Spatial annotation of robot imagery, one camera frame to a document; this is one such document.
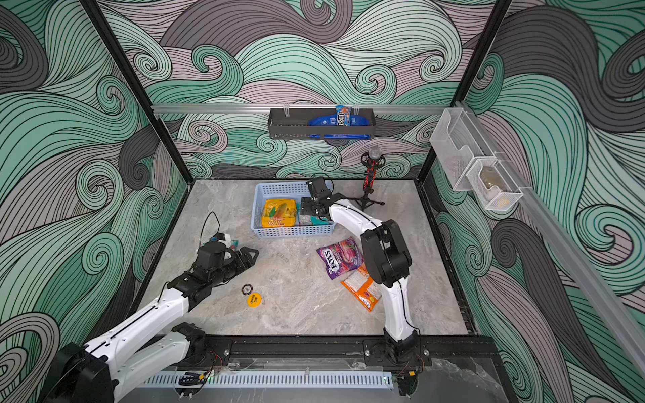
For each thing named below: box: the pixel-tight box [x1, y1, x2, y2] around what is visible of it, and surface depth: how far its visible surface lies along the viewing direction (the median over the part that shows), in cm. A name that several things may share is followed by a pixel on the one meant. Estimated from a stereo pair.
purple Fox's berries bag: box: [315, 236, 365, 281], surface depth 94 cm
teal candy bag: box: [295, 207, 322, 226], surface depth 106 cm
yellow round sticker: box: [246, 292, 263, 309], surface depth 85 cm
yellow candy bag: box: [262, 198, 297, 229], surface depth 105 cm
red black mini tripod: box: [353, 146, 386, 211], surface depth 97 cm
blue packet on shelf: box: [307, 104, 372, 140], surface depth 94 cm
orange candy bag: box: [340, 262, 383, 313], surface depth 86 cm
